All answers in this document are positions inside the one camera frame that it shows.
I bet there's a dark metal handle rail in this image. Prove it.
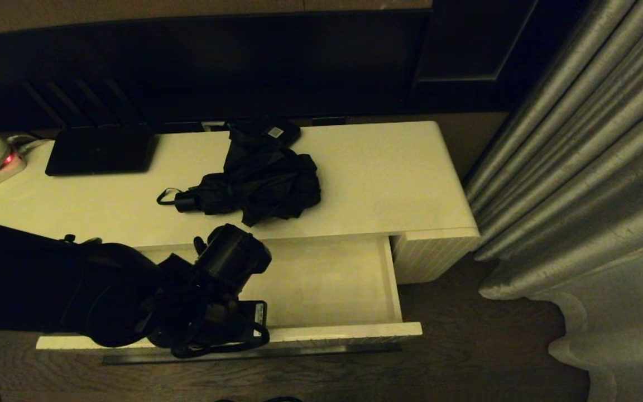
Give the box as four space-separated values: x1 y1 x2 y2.
102 342 404 367

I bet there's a white sheer curtain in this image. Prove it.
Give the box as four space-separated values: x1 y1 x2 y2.
548 234 643 402

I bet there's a black flat set-top box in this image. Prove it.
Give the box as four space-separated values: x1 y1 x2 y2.
45 125 161 177

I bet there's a white low cabinet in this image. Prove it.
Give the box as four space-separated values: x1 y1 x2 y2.
0 120 481 286

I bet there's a cream fluted drawer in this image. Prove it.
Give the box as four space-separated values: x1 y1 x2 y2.
36 234 424 352

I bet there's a black television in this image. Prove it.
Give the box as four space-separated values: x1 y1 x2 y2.
0 10 434 137

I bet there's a white power strip red light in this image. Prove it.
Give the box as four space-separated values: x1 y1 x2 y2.
0 150 28 189

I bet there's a black umbrella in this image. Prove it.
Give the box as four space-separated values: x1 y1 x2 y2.
156 126 323 227

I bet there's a grey textured curtain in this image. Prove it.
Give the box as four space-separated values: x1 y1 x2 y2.
463 0 643 305

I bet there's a white power cord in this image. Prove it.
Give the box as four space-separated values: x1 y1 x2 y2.
8 132 55 155

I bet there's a small black square box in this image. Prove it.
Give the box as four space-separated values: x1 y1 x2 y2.
232 116 303 147

